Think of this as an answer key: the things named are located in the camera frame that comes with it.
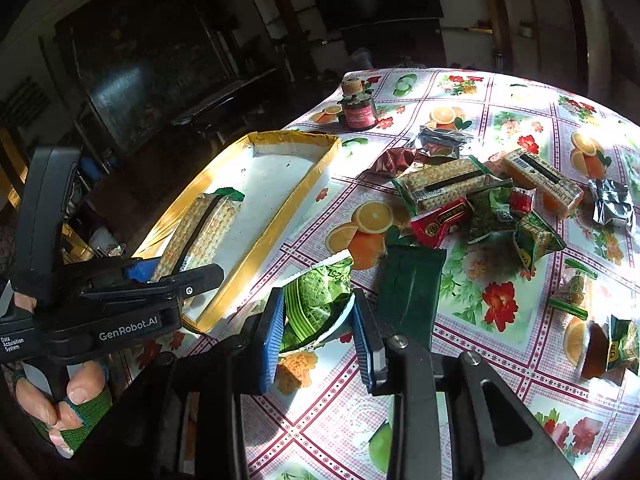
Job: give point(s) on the red gold snack packet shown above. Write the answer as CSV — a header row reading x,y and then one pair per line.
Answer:
x,y
432,228

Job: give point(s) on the white tray yellow rim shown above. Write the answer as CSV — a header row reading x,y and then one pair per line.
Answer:
x,y
280,174

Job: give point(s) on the green striped snack packet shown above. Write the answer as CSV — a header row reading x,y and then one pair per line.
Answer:
x,y
315,300

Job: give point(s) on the red white small packet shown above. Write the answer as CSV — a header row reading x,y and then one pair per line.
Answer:
x,y
522,201

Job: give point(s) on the cracker pack green ends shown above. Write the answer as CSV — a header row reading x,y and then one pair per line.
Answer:
x,y
200,233

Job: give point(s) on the orange biscuit pack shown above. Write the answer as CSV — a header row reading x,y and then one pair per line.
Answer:
x,y
559,194

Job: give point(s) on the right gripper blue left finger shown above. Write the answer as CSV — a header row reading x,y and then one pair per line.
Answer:
x,y
270,333

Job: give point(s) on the green peas snack bag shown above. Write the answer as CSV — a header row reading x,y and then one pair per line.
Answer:
x,y
623,344

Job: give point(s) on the round cookie clear wrapper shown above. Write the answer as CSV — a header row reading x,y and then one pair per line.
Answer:
x,y
573,293

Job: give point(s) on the dark foil packet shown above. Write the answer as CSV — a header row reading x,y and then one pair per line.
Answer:
x,y
441,142

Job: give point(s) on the silver foil snack pack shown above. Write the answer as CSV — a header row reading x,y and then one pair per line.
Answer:
x,y
612,203

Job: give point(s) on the left hand green glove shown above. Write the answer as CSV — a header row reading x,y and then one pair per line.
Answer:
x,y
67,423

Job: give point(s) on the dark green pouch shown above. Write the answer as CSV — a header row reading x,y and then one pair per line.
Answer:
x,y
409,291

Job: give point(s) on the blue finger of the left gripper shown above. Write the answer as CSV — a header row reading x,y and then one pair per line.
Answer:
x,y
142,270

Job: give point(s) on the green leafy snack bag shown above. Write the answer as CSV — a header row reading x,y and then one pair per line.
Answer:
x,y
491,213

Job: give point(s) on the floral fruit tablecloth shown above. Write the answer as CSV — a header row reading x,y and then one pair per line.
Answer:
x,y
317,421

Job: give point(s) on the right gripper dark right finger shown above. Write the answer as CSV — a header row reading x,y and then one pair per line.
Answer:
x,y
370,348

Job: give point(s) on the dark red foil wrapper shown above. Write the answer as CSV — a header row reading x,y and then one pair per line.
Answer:
x,y
393,161

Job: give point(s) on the pink label jar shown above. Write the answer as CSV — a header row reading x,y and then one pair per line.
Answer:
x,y
359,111

